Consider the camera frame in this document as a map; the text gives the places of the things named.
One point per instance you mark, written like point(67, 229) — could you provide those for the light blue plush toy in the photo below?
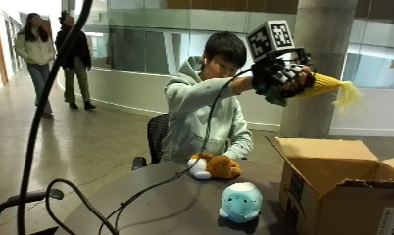
point(240, 200)

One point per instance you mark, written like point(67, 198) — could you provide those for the white marker cube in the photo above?
point(267, 39)

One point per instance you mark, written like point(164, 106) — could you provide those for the black mesh office chair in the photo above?
point(157, 133)

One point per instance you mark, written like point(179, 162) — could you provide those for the brown cardboard box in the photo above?
point(336, 196)

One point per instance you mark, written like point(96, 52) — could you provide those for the grey concrete pillar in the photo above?
point(319, 42)

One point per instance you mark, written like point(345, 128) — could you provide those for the yellow corn plush toy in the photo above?
point(325, 84)

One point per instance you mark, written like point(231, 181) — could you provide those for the black curved armrest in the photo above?
point(32, 197)

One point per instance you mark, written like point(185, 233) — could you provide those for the the person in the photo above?
point(197, 107)

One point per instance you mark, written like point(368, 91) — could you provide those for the brown and white plush toy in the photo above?
point(221, 166)

